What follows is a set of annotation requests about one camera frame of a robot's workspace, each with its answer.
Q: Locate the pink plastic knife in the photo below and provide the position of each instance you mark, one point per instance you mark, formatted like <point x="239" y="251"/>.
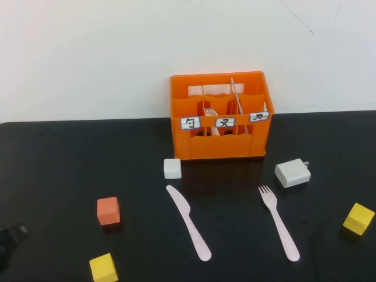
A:
<point x="188" y="217"/>

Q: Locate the orange plastic cutlery crate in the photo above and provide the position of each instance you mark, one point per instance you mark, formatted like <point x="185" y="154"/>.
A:
<point x="220" y="147"/>

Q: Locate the paper label spoon character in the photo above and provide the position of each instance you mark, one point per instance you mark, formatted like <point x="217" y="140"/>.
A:
<point x="190" y="123"/>

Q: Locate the pink plastic fork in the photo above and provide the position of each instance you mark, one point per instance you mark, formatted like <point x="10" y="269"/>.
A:
<point x="279" y="223"/>
<point x="209" y="113"/>

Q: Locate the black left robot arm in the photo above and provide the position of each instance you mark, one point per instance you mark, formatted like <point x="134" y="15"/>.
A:
<point x="8" y="242"/>

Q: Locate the paper label knife character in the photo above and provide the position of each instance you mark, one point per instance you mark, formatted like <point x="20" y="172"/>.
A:
<point x="259" y="117"/>

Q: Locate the yellow foam cube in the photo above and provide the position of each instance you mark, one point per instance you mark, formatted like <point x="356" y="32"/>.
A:
<point x="102" y="268"/>
<point x="358" y="218"/>

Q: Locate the paper label fork character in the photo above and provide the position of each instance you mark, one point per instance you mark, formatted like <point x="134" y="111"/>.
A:
<point x="225" y="122"/>

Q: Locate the white foam cube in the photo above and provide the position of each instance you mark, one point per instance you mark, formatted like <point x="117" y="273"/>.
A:
<point x="172" y="169"/>

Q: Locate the orange foam cube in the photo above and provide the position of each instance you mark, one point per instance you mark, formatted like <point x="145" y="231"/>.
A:
<point x="108" y="211"/>

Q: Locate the white USB wall charger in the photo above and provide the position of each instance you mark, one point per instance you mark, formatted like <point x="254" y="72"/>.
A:
<point x="292" y="173"/>

